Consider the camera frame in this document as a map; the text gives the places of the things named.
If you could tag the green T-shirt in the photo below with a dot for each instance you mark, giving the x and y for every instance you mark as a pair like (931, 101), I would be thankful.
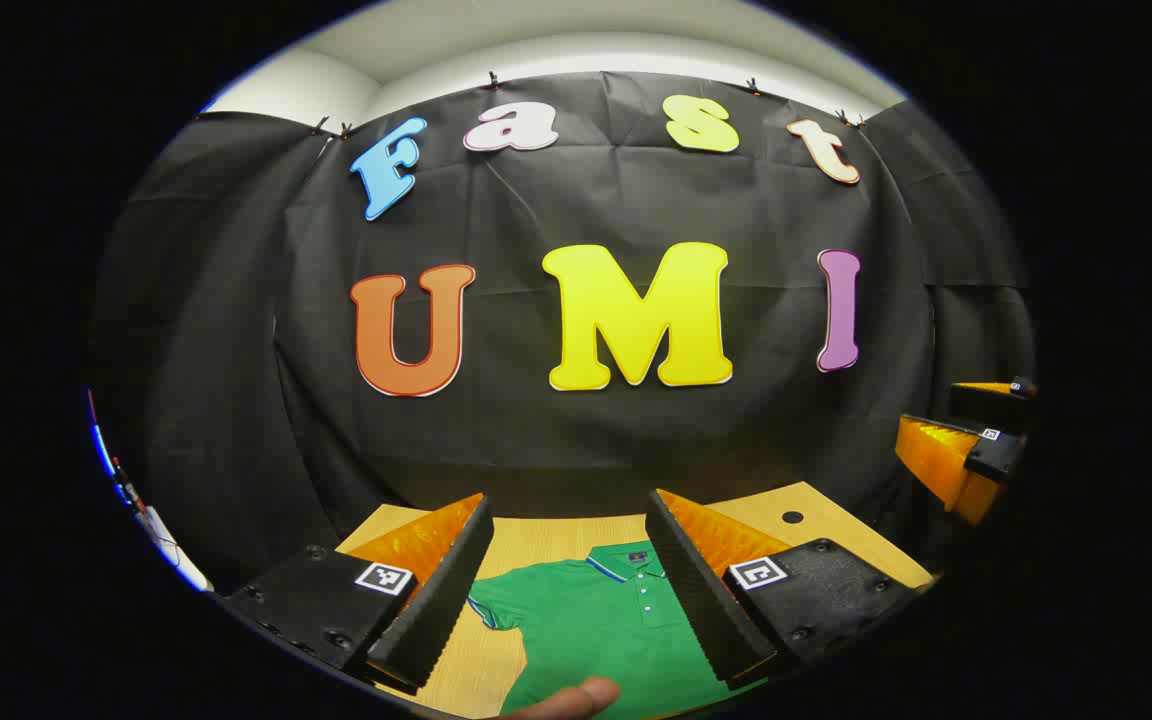
(596, 630)

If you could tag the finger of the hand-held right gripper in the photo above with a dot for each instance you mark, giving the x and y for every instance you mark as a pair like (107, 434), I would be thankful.
(941, 460)
(986, 408)

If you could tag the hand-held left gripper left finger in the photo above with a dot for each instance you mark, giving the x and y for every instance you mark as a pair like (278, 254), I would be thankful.
(441, 610)

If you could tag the black backdrop cloth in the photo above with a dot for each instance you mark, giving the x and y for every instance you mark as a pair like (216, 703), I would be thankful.
(736, 450)

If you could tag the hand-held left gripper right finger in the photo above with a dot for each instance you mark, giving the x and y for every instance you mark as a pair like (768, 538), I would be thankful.
(701, 600)

